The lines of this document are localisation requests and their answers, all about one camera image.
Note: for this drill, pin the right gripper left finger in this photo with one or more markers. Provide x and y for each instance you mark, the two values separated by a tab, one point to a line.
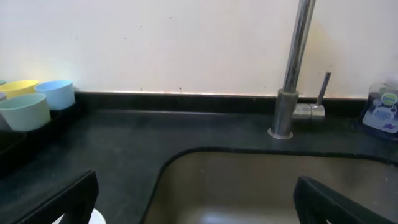
77	194

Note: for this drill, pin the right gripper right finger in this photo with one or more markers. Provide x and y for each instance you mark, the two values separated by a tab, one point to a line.
320	205

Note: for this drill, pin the white cup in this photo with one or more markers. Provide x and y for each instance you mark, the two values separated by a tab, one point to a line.
98	218

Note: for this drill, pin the green cup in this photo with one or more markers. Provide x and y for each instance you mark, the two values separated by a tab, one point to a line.
25	115
1	82

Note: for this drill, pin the black tray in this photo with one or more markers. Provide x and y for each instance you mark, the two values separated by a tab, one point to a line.
18	147

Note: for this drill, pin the grey cup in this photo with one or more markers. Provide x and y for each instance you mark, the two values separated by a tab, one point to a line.
2	123

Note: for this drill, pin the steel sink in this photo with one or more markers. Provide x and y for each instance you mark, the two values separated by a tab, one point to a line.
233	186

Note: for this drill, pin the yellow cup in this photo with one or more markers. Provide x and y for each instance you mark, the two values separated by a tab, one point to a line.
18	87

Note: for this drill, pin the blue soap bottle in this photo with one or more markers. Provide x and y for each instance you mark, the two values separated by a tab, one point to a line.
382	116

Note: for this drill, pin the steel tap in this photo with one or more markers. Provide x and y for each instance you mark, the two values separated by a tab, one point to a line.
285	112

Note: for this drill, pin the blue cup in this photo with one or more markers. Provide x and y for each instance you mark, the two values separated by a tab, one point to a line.
57	97

